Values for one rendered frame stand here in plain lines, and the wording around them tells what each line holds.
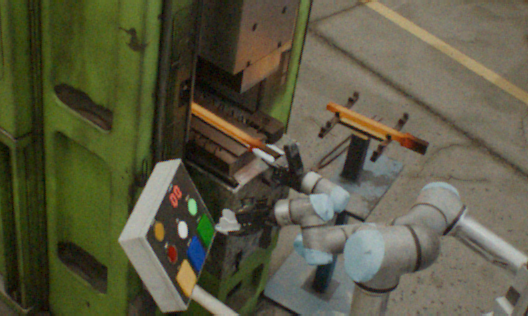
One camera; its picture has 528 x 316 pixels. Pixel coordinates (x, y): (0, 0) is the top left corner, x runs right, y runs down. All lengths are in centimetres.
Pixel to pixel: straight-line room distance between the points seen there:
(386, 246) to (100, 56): 111
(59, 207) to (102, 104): 58
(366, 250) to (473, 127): 310
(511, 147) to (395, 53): 100
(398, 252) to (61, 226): 159
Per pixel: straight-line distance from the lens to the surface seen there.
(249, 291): 353
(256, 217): 243
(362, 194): 327
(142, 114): 252
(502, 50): 581
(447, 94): 521
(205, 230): 253
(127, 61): 244
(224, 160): 283
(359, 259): 198
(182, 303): 238
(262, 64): 267
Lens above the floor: 281
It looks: 39 degrees down
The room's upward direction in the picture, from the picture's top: 8 degrees clockwise
